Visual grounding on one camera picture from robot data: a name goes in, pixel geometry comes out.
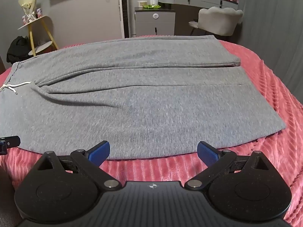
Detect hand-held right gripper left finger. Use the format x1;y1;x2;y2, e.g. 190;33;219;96
35;141;120;191

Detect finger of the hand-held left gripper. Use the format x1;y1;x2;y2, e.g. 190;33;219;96
0;136;21;156

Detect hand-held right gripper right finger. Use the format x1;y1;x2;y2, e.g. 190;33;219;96
185;141;272;191

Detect grey pants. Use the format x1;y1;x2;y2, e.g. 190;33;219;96
0;35;287;160

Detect black bag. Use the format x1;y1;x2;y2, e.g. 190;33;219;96
6;36;30;64

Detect pink ribbed blanket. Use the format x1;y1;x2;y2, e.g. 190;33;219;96
0;34;303;227

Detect yellow two-tier side table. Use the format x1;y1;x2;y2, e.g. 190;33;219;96
17;15;59;57

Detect white upholstered chair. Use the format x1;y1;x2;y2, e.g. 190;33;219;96
188;7;244;37

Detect cream flower bouquet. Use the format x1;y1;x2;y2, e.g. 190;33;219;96
18;0;40;25

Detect grey curtain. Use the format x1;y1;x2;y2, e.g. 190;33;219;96
238;0;303;95

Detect grey bedside cabinet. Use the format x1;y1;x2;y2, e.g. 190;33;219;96
134;7;176;37

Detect white tower air conditioner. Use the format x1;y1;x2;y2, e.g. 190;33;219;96
115;0;131;38

